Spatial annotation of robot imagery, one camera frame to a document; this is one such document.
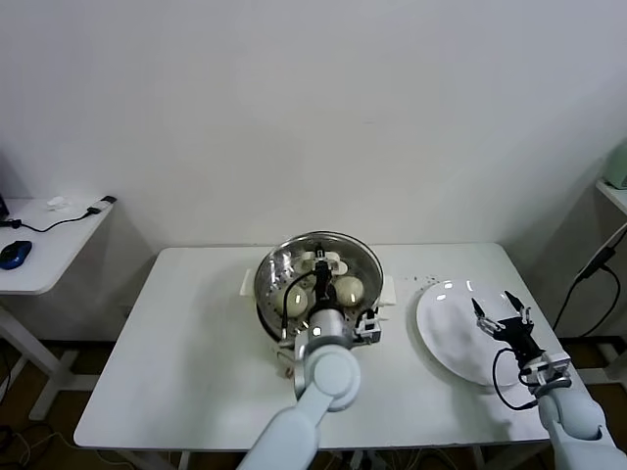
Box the dark monitor edge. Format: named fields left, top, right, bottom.
left=0, top=149, right=12, bottom=221

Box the perforated steel steamer basket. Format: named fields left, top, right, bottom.
left=254, top=239, right=383, bottom=347

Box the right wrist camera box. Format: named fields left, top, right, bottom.
left=521, top=352, right=573, bottom=393

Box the round glass pot lid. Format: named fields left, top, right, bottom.
left=254, top=231, right=385, bottom=329

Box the thin black desk cable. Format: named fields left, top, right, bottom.
left=0, top=208, right=99, bottom=234

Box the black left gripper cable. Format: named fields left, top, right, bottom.
left=279, top=273, right=319, bottom=342

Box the white electric cooking pot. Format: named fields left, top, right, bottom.
left=239, top=267, right=397, bottom=379

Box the blue computer mouse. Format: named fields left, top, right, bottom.
left=0, top=239, right=34, bottom=269

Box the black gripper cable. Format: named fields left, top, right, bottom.
left=279, top=273, right=319, bottom=342
left=492, top=348, right=540, bottom=411

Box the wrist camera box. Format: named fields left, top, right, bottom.
left=521, top=352, right=573, bottom=393
left=353, top=310, right=384, bottom=344

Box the white hanging cable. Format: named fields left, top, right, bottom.
left=595, top=223, right=627, bottom=265

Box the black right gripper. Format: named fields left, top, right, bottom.
left=470, top=291, right=545, bottom=363

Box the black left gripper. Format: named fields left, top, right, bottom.
left=313, top=248, right=337, bottom=309

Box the black cable with adapter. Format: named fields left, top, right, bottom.
left=552, top=247, right=623, bottom=339

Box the white round plate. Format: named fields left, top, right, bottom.
left=415, top=279, right=540, bottom=389

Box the white steamed baozi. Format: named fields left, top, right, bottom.
left=333, top=276, right=366, bottom=307
left=276, top=286, right=311, bottom=318

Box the black and white adapter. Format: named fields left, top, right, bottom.
left=86, top=195, right=118, bottom=216

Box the white shelf table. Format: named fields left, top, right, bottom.
left=595, top=179, right=627, bottom=216

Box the white side desk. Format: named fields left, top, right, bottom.
left=0, top=197, right=119, bottom=422

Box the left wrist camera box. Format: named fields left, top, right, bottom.
left=353, top=310, right=384, bottom=344

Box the pale green appliance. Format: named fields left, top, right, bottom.
left=604, top=146, right=627, bottom=190

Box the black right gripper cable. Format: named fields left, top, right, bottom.
left=492, top=348, right=540, bottom=411

